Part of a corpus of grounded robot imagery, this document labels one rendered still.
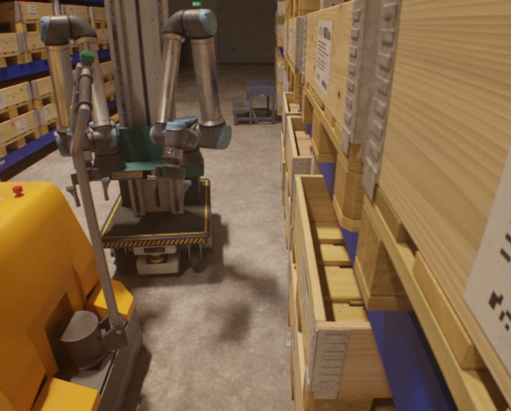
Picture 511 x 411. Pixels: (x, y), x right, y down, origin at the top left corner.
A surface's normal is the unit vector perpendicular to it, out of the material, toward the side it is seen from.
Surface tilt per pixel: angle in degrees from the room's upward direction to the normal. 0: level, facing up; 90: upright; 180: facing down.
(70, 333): 0
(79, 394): 22
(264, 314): 0
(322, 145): 90
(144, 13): 90
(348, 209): 90
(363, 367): 90
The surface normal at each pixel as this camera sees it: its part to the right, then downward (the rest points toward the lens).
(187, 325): 0.00, -0.90
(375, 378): -0.04, 0.44
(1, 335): 0.96, -0.26
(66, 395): 0.37, -0.84
